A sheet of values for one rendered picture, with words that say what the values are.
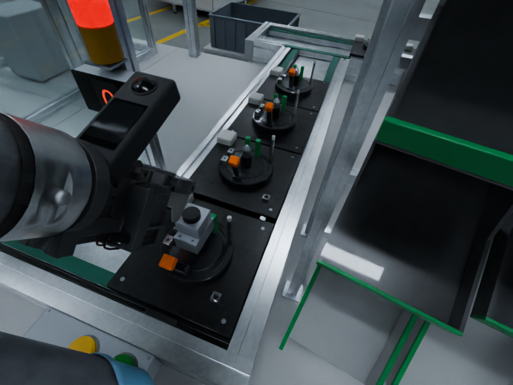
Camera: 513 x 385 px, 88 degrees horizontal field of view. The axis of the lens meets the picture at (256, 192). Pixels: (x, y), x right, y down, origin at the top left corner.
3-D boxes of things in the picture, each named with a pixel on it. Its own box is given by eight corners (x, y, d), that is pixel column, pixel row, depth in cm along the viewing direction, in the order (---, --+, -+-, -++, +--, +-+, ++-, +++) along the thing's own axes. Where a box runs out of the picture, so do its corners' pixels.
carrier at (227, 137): (275, 224, 60) (282, 186, 51) (182, 193, 65) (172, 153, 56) (300, 160, 76) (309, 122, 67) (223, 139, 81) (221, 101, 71)
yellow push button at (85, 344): (85, 372, 40) (80, 370, 38) (64, 361, 41) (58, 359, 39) (104, 344, 43) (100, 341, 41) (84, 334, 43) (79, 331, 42)
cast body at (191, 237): (198, 255, 46) (193, 232, 41) (175, 246, 47) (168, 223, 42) (219, 218, 51) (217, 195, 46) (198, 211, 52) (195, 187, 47)
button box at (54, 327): (137, 412, 41) (124, 409, 37) (32, 357, 45) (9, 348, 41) (162, 362, 46) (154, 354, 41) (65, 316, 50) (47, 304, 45)
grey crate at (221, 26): (282, 62, 203) (287, 28, 186) (209, 46, 215) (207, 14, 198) (296, 44, 230) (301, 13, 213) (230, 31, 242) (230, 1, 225)
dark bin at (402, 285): (447, 332, 24) (504, 349, 18) (315, 263, 28) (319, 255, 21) (522, 98, 31) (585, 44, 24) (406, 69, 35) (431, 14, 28)
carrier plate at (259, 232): (230, 341, 44) (230, 338, 42) (109, 289, 49) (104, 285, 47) (273, 229, 59) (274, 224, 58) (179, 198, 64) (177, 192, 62)
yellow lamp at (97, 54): (110, 67, 40) (97, 30, 36) (82, 61, 41) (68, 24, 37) (131, 56, 43) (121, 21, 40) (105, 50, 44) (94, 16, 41)
